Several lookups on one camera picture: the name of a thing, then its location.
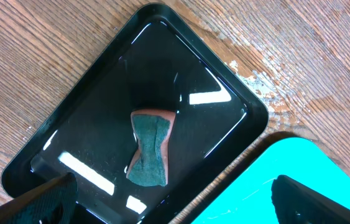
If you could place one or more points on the black rectangular tray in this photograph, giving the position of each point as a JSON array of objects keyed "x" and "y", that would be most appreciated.
[{"x": 155, "y": 62}]

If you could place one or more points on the red and green sponge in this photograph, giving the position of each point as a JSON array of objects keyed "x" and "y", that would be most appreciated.
[{"x": 152, "y": 129}]

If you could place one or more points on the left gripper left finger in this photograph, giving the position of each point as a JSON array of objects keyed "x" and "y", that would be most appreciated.
[{"x": 51, "y": 202}]

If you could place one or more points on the teal plastic serving tray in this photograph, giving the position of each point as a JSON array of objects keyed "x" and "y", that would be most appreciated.
[{"x": 247, "y": 199}]

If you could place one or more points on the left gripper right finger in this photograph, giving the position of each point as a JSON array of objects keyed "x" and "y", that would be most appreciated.
[{"x": 297, "y": 203}]

